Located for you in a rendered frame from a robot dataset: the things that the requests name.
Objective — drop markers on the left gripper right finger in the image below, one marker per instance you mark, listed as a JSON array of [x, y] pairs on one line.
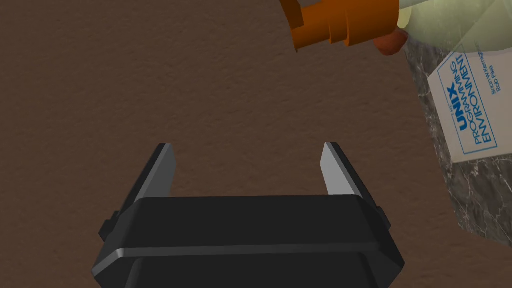
[[340, 172]]

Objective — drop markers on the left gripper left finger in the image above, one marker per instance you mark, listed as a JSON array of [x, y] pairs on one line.
[[154, 172]]

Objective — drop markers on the white book with blue print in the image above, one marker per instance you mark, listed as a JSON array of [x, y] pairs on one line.
[[466, 108]]

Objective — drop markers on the pale green spray bottle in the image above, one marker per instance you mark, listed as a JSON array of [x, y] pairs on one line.
[[348, 20]]

